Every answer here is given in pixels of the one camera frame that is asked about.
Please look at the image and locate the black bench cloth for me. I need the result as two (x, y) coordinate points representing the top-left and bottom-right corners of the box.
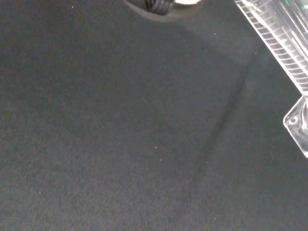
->
(0, 0), (308, 231)

